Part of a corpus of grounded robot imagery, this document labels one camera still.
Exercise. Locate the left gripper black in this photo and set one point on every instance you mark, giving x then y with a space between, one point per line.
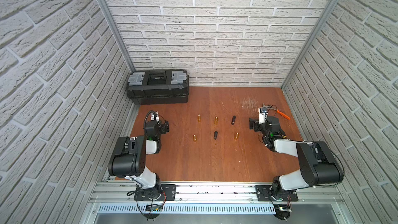
163 127

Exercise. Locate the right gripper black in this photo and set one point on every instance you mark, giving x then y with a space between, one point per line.
257 126

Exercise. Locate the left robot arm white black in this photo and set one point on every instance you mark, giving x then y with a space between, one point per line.
128 159

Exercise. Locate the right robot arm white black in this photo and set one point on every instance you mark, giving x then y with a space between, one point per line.
318 165

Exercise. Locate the black plastic toolbox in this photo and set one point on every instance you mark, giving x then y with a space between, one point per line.
168 86

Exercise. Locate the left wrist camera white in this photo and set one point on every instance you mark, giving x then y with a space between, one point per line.
155 116

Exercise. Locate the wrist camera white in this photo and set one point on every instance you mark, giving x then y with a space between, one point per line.
263 112
155 116

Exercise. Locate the orange handled pliers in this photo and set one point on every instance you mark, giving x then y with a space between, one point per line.
283 115

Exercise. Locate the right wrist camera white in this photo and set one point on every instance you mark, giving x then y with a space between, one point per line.
263 112

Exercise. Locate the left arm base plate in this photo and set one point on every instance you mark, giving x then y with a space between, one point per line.
165 192

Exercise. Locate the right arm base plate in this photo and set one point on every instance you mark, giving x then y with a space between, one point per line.
267 193

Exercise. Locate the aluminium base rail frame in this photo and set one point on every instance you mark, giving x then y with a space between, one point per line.
311 205

